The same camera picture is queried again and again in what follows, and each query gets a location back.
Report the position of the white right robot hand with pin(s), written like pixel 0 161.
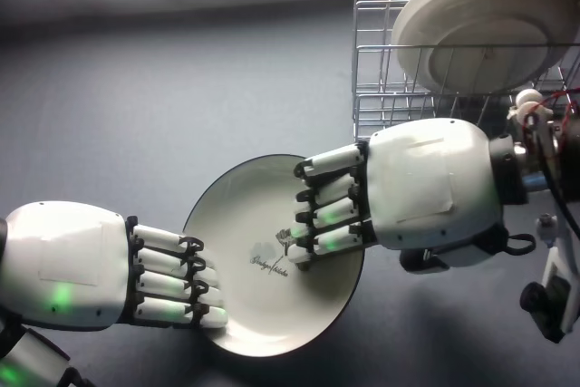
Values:
pixel 421 187

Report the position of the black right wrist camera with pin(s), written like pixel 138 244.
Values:
pixel 544 305

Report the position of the white plate with black rim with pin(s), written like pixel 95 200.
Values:
pixel 263 305
pixel 476 20

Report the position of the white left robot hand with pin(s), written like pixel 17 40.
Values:
pixel 63 260

